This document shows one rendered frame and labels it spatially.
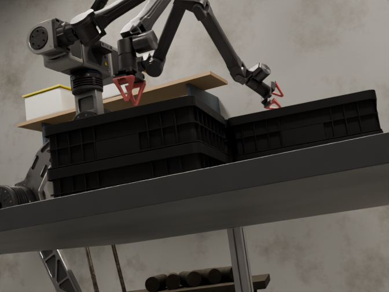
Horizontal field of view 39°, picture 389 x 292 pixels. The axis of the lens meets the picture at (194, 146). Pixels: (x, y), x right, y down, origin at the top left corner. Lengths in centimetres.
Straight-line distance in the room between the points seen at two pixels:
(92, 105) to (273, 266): 284
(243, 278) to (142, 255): 301
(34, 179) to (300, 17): 310
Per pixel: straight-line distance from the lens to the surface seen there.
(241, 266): 239
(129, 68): 171
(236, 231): 239
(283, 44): 499
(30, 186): 262
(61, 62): 227
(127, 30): 181
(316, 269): 472
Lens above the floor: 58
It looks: 11 degrees up
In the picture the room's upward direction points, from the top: 8 degrees counter-clockwise
